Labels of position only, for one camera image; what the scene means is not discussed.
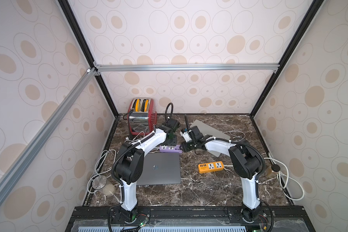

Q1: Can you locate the white cable of silver laptop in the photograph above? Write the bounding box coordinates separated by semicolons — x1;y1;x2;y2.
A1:
223;130;247;143

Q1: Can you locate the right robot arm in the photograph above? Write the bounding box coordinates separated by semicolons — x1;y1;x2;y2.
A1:
180;126;266;223

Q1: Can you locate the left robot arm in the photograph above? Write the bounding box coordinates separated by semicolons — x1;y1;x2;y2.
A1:
111;119;179;212

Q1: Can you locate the silver apple laptop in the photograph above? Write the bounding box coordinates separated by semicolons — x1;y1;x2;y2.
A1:
190;120;231;140

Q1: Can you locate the dark grey laptop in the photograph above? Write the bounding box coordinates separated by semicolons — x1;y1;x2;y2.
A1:
136;153;181;186

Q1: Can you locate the purple power strip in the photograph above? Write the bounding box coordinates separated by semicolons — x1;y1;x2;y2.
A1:
159;145;182;154

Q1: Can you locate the red chrome toaster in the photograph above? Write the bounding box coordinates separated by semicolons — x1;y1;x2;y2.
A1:
127;98;157;137

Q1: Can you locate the orange power strip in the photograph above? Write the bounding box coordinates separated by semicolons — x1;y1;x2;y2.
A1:
198;161;224;174

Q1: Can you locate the silver aluminium crossbar back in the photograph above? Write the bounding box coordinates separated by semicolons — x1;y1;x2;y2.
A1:
96;63;280;72

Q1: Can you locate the silver aluminium crossbar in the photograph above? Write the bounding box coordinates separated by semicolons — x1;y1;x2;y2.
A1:
0;67;97;207
96;63;280;72

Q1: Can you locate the brown bottle black cap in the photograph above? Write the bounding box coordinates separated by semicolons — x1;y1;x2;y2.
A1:
265;164;281;178

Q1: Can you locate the silver aluminium crossbar left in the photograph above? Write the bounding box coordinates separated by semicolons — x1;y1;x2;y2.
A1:
0;67;97;207

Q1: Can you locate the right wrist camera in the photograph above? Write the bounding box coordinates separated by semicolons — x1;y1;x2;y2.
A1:
180;129;192;143

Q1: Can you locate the white purple strip power cord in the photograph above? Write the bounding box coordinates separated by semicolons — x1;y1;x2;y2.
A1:
86;148;160;195

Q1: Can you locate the white orange strip power cord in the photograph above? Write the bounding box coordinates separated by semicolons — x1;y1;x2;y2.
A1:
223;156;305;201

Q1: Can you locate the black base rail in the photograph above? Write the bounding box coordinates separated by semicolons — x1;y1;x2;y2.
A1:
66;206;315;232

